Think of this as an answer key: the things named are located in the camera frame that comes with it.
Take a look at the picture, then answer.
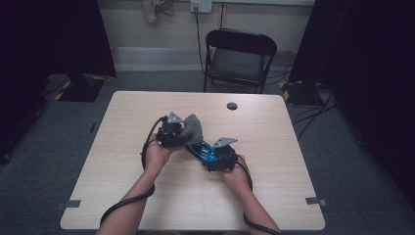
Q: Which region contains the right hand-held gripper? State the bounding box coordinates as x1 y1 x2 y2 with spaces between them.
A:
202 136 240 173

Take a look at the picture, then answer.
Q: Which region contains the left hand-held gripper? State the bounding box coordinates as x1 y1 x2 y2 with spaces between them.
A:
156 112 191 149

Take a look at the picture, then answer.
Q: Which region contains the blue toy car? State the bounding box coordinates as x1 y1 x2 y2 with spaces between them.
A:
185 140 219 164

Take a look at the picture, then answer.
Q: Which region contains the grey towel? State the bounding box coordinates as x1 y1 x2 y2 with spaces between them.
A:
180 114 205 146

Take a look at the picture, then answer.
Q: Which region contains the person's right hand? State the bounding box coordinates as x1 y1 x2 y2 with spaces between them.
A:
219 155 254 196

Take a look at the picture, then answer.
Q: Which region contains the person's left hand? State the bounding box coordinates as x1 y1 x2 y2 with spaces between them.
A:
143 132 184 176

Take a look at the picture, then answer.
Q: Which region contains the black stand base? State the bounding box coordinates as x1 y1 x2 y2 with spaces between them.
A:
279 79 327 106
55 72 107 103

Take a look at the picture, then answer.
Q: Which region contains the black folding chair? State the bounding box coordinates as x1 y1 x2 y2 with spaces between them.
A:
203 27 278 95

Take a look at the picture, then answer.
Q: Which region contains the beige hanging cloth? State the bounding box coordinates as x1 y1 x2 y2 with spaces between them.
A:
140 0 175 24

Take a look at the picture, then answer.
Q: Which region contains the black curtain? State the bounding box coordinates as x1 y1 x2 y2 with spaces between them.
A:
288 0 415 210
0 0 117 165

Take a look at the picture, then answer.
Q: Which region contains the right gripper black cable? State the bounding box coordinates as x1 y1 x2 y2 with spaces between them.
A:
235 154 285 235

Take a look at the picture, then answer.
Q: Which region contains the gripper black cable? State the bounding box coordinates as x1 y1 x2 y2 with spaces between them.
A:
235 154 285 235
99 116 168 227

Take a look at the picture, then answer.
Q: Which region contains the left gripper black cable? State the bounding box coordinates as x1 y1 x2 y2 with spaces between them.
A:
99 116 168 227

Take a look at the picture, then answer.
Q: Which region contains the black floor cable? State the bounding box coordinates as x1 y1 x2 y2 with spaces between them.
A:
291 89 338 141

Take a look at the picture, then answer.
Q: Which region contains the black wall socket cable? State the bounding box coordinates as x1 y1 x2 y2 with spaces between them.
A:
194 7 206 73

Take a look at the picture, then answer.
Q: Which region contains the white wall socket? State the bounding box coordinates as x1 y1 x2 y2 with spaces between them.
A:
190 0 213 14

